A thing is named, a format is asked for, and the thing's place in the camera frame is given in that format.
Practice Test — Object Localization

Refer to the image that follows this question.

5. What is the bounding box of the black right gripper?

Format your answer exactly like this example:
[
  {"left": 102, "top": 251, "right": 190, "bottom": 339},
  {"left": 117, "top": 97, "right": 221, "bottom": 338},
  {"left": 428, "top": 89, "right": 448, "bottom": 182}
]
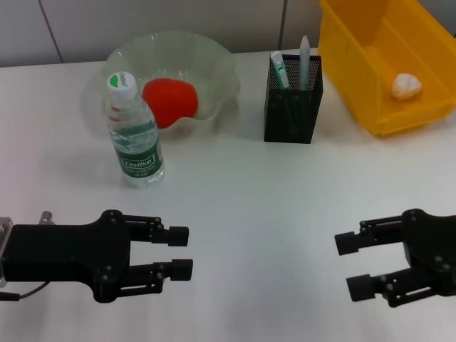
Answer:
[{"left": 333, "top": 209, "right": 456, "bottom": 309}]

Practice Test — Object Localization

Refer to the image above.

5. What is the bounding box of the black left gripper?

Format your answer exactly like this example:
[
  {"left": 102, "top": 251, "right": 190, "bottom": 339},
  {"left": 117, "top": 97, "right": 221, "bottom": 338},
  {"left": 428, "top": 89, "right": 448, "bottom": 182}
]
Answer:
[{"left": 1, "top": 209, "right": 194, "bottom": 304}]

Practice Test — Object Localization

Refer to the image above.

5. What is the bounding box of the clear water bottle green label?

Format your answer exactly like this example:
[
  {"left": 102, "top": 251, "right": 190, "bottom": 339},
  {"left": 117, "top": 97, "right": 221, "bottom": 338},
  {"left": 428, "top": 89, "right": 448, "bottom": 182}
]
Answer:
[{"left": 105, "top": 71, "right": 166, "bottom": 189}]

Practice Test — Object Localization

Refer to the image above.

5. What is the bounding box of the orange fruit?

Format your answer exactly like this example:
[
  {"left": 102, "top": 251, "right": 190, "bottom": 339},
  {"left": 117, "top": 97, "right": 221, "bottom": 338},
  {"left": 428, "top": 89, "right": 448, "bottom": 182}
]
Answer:
[{"left": 142, "top": 78, "right": 199, "bottom": 130}]

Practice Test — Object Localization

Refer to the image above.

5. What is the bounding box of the white paper ball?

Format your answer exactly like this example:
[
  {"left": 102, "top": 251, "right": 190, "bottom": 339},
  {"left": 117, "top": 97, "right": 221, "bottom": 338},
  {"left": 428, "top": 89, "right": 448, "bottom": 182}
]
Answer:
[{"left": 391, "top": 73, "right": 423, "bottom": 101}]

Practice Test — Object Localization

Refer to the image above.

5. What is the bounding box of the grey pen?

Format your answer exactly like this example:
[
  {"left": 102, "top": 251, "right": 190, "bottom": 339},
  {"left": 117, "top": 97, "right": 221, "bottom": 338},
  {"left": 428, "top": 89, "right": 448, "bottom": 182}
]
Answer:
[{"left": 298, "top": 34, "right": 311, "bottom": 92}]

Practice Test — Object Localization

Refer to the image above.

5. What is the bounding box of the mint green utility knife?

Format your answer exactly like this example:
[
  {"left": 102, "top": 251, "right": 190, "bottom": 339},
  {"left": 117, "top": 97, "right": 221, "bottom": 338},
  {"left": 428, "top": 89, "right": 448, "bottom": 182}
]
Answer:
[{"left": 269, "top": 51, "right": 297, "bottom": 122}]

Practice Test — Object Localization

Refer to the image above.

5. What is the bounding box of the black mesh pen holder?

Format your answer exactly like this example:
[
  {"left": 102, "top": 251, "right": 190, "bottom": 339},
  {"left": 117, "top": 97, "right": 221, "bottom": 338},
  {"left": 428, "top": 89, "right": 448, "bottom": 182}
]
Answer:
[{"left": 264, "top": 53, "right": 324, "bottom": 145}]

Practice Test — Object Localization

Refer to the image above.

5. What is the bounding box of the pale green glass fruit plate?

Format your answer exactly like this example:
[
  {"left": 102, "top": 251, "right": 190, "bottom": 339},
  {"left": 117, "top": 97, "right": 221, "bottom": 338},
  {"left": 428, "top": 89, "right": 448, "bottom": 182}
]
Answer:
[{"left": 83, "top": 31, "right": 242, "bottom": 137}]

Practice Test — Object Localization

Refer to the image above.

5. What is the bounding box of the yellow plastic bin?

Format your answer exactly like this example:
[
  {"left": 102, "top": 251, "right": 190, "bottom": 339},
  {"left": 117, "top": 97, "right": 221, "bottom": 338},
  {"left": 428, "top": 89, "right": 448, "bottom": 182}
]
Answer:
[{"left": 316, "top": 0, "right": 456, "bottom": 138}]

